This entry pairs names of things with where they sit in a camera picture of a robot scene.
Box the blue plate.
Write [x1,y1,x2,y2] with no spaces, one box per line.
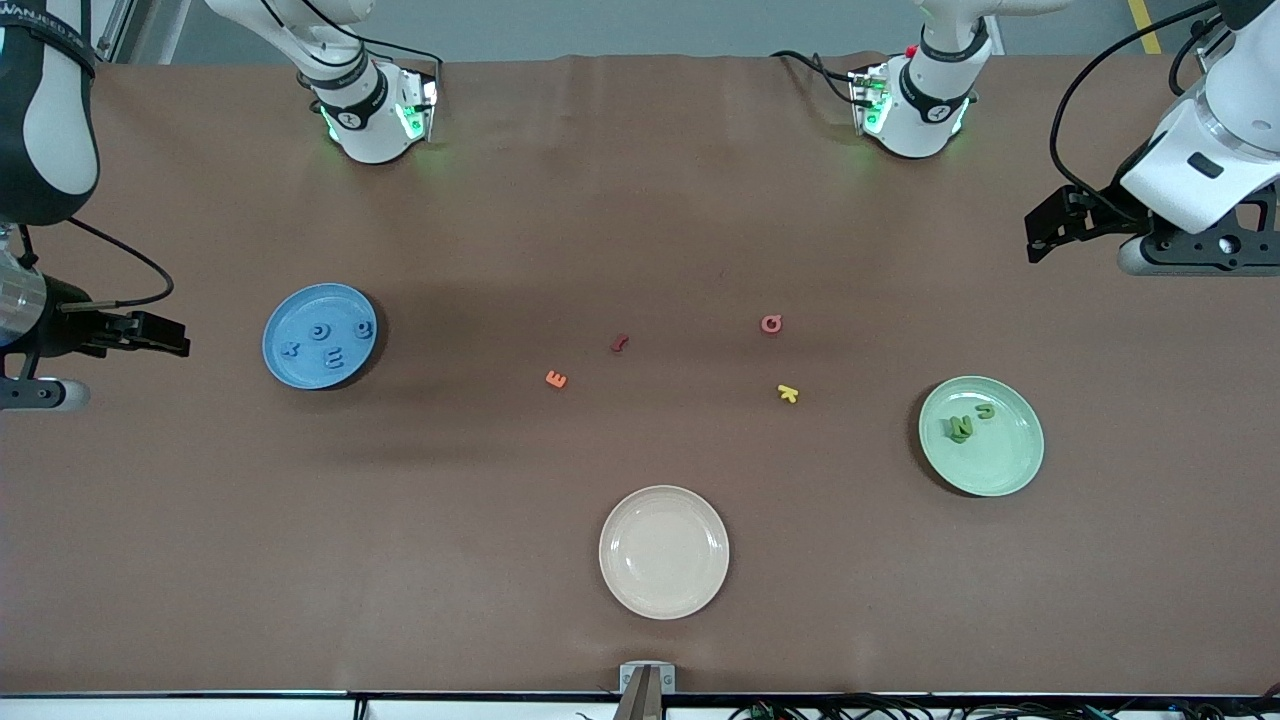
[262,283,379,391]

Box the green plate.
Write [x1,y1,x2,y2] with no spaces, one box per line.
[918,375,1045,498]

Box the beige plate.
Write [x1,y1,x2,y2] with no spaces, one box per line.
[598,485,731,621]

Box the aluminium frame profile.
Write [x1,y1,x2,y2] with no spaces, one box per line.
[95,0,136,63]

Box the black base cable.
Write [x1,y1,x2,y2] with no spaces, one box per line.
[770,48,871,106]
[300,0,446,81]

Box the white table edge rail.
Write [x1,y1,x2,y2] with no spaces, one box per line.
[0,692,1280,720]

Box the grey metal bracket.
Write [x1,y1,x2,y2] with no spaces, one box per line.
[619,662,677,695]

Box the grey metal post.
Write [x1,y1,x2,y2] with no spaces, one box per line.
[612,668,664,720]

